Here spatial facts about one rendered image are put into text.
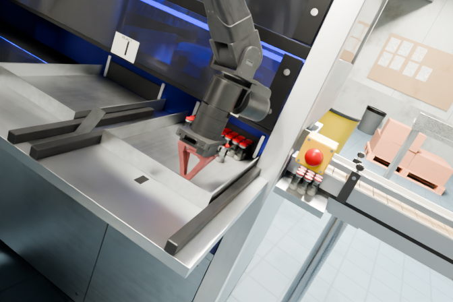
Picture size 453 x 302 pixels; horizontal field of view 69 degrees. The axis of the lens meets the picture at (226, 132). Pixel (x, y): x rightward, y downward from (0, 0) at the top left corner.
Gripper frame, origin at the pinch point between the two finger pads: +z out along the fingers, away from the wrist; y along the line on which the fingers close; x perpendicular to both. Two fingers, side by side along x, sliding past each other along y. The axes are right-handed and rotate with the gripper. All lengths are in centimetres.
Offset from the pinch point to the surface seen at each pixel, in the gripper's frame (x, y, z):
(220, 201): -7.7, 1.5, 1.0
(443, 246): -55, 35, -5
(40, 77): 52, 11, 1
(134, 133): 19.1, 9.8, 0.6
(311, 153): -17.9, 19.7, -12.3
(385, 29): -26, 764, -247
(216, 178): -2.6, 11.8, 1.2
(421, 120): -82, 265, -51
